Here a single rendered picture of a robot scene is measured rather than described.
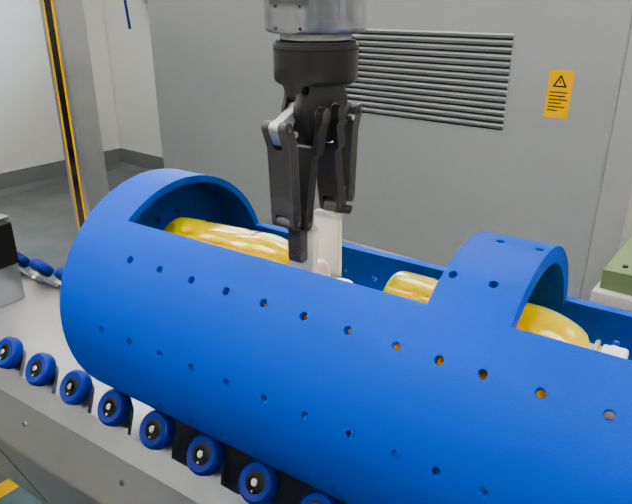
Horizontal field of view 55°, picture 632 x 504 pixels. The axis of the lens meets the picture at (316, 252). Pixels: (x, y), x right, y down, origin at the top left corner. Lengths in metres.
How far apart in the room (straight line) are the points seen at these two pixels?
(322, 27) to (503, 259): 0.23
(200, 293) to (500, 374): 0.28
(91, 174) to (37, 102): 4.09
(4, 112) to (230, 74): 2.83
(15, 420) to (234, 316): 0.51
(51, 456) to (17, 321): 0.29
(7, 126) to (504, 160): 4.10
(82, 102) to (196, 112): 1.72
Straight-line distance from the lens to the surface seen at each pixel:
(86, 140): 1.39
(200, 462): 0.71
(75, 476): 0.90
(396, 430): 0.48
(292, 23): 0.52
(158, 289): 0.61
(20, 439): 0.98
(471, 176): 2.24
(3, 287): 1.19
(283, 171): 0.53
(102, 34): 5.79
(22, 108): 5.43
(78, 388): 0.84
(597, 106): 2.07
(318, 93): 0.55
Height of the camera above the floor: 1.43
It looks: 23 degrees down
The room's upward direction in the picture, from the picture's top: straight up
